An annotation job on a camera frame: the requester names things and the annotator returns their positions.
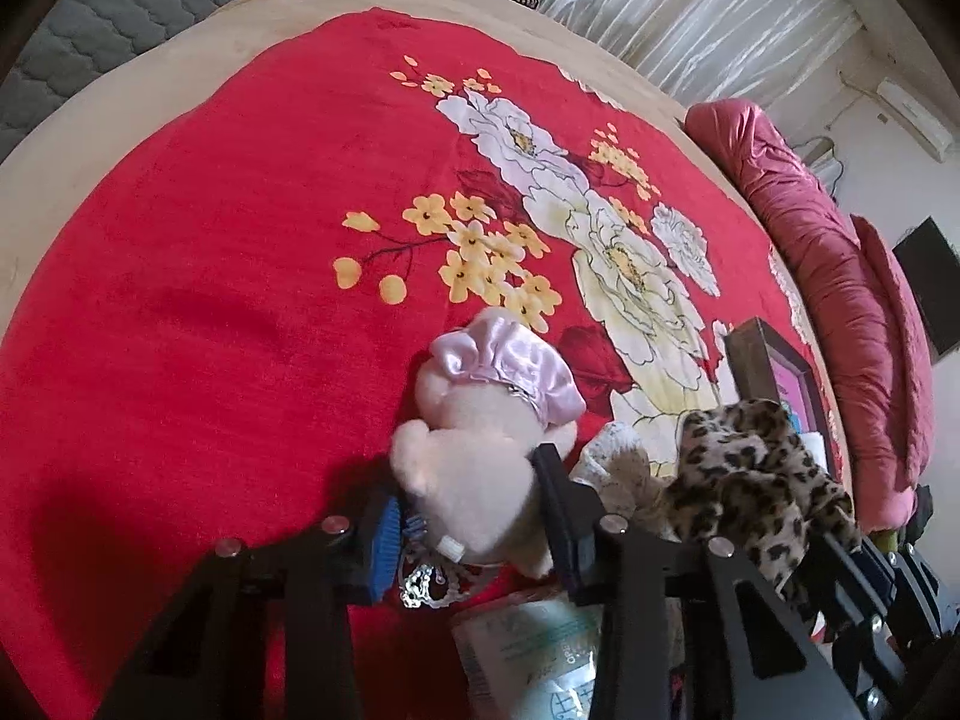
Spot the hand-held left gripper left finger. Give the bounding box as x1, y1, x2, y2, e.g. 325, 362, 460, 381
94, 491, 410, 720

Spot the white plush toy pink hat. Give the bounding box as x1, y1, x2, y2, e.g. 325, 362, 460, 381
388, 306, 587, 580

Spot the white star-print scrunchie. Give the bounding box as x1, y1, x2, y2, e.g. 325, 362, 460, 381
570, 420, 680, 533

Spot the green tissue packet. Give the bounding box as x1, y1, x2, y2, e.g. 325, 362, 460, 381
450, 589, 623, 720

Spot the silver tiara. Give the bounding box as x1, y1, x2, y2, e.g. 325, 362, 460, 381
397, 555, 481, 612

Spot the white curtain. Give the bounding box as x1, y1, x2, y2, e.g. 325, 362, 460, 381
536, 0, 863, 102

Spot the black television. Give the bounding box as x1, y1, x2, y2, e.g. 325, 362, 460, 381
892, 216, 960, 357

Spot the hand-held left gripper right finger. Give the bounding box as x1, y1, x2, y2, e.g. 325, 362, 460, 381
531, 444, 863, 720

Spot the red floral blanket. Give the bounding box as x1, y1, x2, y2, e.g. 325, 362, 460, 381
0, 6, 848, 720

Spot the grey quilted headboard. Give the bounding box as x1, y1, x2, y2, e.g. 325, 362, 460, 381
0, 0, 421, 166

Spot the dark clothes pile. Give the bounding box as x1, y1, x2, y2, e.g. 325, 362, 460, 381
904, 484, 938, 548

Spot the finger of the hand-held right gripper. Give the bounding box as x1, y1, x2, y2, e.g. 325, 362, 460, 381
795, 529, 912, 717
894, 540, 957, 646

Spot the leopard print cloth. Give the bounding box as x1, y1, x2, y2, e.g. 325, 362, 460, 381
656, 396, 863, 601

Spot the pink quilt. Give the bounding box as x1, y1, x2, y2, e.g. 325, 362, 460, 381
682, 97, 946, 533

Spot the white air conditioner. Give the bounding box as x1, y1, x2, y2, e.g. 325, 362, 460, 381
876, 79, 953, 162

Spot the brown shallow box pink inside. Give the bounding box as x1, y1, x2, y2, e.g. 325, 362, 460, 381
724, 317, 845, 481

